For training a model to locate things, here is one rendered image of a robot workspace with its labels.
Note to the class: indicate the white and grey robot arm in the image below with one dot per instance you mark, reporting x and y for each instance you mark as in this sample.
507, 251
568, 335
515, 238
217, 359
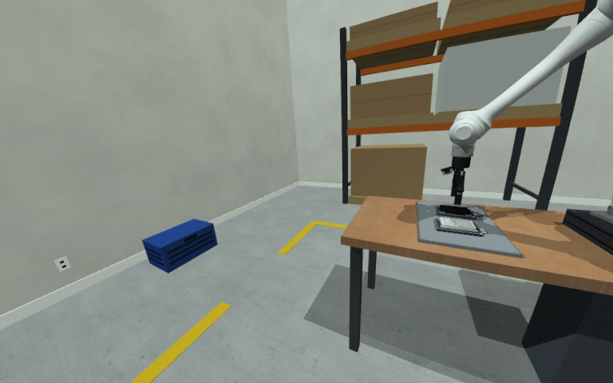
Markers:
471, 125

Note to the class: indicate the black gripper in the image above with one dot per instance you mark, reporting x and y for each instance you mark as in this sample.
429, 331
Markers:
459, 177

